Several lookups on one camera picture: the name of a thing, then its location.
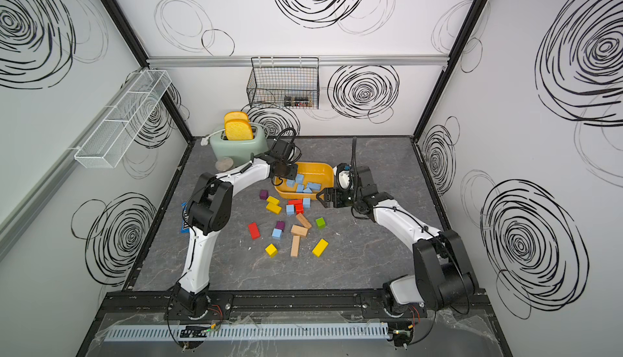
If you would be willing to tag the white wire wall shelf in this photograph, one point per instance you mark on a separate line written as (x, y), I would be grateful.
(137, 117)

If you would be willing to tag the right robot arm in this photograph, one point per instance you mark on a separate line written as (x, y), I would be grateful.
(443, 274)

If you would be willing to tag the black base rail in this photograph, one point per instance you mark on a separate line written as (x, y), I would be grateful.
(221, 306)

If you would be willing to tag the yellow plastic tub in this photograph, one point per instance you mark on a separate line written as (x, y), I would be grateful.
(312, 172)

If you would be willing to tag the wooden block middle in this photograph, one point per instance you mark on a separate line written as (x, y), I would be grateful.
(299, 231)

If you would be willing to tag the long wooden block upright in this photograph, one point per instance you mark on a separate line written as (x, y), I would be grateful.
(295, 246)

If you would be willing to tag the yellow long block front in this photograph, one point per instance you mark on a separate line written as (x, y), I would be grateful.
(320, 248)

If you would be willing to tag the green cube block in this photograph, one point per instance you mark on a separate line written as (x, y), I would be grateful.
(320, 222)

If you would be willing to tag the blue candy packet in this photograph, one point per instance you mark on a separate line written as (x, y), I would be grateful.
(185, 227)

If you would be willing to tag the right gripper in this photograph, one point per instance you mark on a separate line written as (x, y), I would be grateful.
(337, 192)

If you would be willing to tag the yellow cube block front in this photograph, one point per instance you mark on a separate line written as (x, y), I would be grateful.
(271, 250)

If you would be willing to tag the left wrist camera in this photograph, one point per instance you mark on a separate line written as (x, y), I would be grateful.
(284, 145)

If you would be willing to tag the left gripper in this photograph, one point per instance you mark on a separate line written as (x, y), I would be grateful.
(294, 171)

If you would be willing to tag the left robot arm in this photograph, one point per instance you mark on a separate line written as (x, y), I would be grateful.
(208, 211)

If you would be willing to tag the blue long block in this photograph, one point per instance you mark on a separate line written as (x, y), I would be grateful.
(315, 187)

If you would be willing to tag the mint green toaster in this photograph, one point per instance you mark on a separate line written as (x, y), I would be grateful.
(239, 151)

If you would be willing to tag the purple cube block centre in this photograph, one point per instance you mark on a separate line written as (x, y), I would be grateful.
(280, 225)

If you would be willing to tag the white slotted cable duct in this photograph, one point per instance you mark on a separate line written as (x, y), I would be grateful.
(247, 332)

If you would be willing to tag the rear yellow bread slice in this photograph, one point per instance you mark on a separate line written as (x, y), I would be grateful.
(236, 118)

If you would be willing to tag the glass jar with rice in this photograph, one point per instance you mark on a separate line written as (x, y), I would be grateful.
(225, 164)

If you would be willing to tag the black wire wall basket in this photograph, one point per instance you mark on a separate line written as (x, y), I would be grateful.
(273, 78)

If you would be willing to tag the yellow bread slice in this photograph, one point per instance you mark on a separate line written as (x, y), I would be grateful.
(236, 118)
(239, 130)

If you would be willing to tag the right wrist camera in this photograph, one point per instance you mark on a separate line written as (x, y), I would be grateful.
(344, 177)

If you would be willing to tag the yellow block near purple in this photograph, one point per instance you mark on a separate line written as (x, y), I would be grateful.
(273, 200)

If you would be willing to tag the wooden block slanted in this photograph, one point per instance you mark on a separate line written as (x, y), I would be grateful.
(304, 222)

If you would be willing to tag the front yellow bread slice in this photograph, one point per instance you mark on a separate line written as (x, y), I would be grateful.
(239, 130)

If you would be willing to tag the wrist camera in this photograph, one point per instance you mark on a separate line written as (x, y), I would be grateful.
(284, 145)
(344, 177)

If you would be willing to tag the items in black basket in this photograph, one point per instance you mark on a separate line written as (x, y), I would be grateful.
(298, 101)

